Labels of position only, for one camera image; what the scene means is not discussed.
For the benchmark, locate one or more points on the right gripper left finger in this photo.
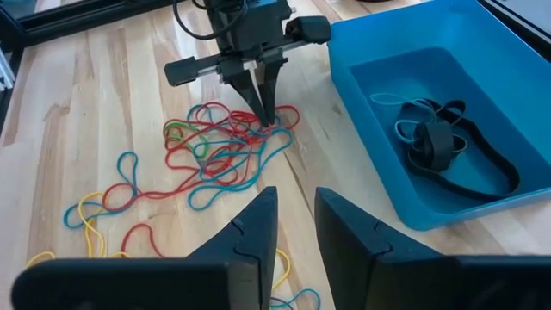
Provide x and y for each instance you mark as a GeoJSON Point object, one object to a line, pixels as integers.
{"type": "Point", "coordinates": [241, 258]}

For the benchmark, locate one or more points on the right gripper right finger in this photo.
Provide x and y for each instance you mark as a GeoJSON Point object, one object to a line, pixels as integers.
{"type": "Point", "coordinates": [366, 275]}

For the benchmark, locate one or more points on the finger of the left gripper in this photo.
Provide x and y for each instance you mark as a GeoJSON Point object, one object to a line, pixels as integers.
{"type": "Point", "coordinates": [271, 82]}
{"type": "Point", "coordinates": [247, 86]}

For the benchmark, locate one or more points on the red rubber band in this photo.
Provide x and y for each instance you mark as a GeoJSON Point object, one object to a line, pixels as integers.
{"type": "Point", "coordinates": [169, 155]}
{"type": "Point", "coordinates": [138, 225]}
{"type": "Point", "coordinates": [155, 195]}
{"type": "Point", "coordinates": [239, 115]}

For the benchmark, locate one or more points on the yellow rubber band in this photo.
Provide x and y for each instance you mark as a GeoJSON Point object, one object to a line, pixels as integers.
{"type": "Point", "coordinates": [41, 254]}
{"type": "Point", "coordinates": [88, 228]}
{"type": "Point", "coordinates": [287, 267]}

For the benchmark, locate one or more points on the blue rubber band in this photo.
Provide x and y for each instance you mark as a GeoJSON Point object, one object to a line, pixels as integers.
{"type": "Point", "coordinates": [258, 178]}
{"type": "Point", "coordinates": [66, 217]}
{"type": "Point", "coordinates": [396, 129]}
{"type": "Point", "coordinates": [305, 291]}
{"type": "Point", "coordinates": [127, 152]}
{"type": "Point", "coordinates": [191, 113]}

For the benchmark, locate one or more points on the green rubber band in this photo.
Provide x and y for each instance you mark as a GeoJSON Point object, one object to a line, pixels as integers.
{"type": "Point", "coordinates": [172, 125]}

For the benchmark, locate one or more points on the rubber bands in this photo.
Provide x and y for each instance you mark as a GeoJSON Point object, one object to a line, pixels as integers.
{"type": "Point", "coordinates": [508, 172]}

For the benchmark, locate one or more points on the blue plastic bin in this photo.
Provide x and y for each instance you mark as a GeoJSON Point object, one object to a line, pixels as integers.
{"type": "Point", "coordinates": [495, 86]}

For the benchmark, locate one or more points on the black aluminium table frame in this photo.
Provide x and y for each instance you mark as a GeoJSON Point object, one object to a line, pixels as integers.
{"type": "Point", "coordinates": [64, 21]}

